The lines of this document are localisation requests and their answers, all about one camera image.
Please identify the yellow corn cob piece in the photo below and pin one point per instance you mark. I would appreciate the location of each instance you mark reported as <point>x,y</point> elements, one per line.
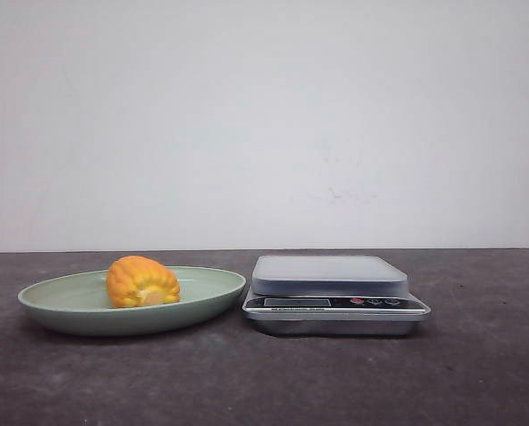
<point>138,281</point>

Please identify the silver digital kitchen scale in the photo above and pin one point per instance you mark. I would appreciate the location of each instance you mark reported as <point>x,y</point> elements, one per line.
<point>331,295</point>

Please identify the light green oval plate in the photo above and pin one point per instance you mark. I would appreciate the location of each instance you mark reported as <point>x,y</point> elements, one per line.
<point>78,304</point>

